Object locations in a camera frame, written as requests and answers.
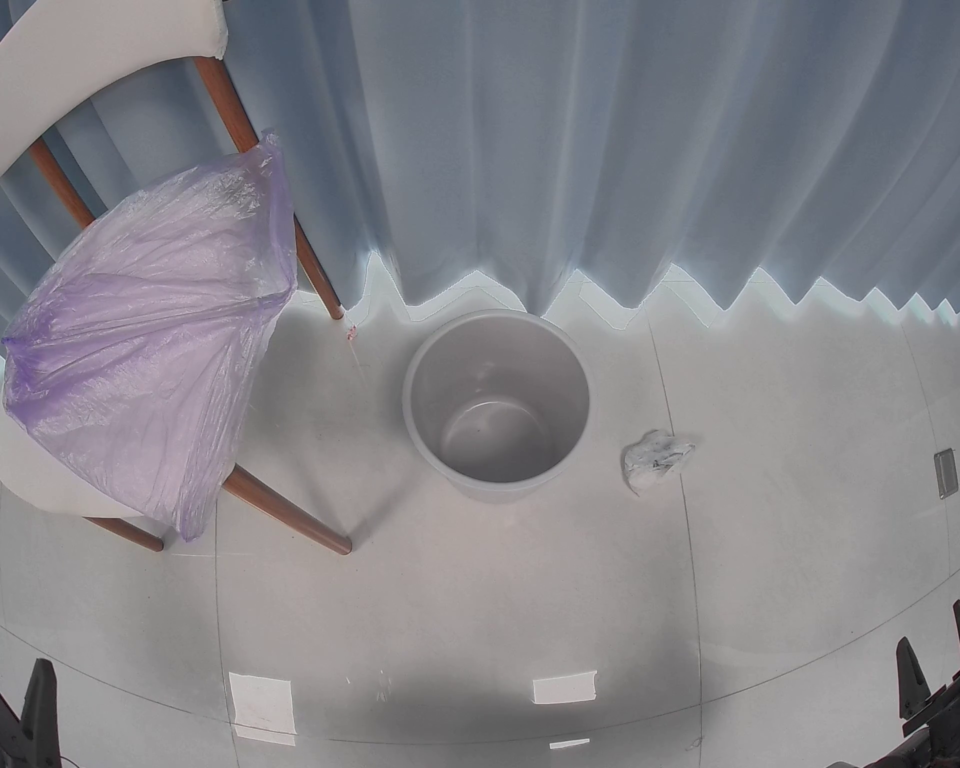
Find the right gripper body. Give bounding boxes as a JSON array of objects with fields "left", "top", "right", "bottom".
[{"left": 903, "top": 671, "right": 960, "bottom": 744}]

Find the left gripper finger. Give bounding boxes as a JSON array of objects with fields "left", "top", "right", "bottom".
[{"left": 21, "top": 658, "right": 63, "bottom": 751}]

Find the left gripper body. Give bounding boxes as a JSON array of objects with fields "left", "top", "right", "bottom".
[{"left": 0, "top": 693, "right": 22, "bottom": 768}]

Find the purple plastic bag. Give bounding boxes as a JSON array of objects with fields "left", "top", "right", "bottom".
[{"left": 0, "top": 129, "right": 300, "bottom": 543}]

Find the white trash bin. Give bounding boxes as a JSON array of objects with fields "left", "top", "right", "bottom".
[{"left": 402, "top": 308, "right": 591, "bottom": 505}]

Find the crumpled white paper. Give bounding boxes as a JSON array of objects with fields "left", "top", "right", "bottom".
[{"left": 622, "top": 429, "right": 697, "bottom": 499}]

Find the pale blue curtain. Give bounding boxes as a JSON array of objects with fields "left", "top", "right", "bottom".
[{"left": 0, "top": 0, "right": 960, "bottom": 331}]

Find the white cushioned wooden chair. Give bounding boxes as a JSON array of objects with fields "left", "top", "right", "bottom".
[{"left": 0, "top": 0, "right": 363, "bottom": 558}]

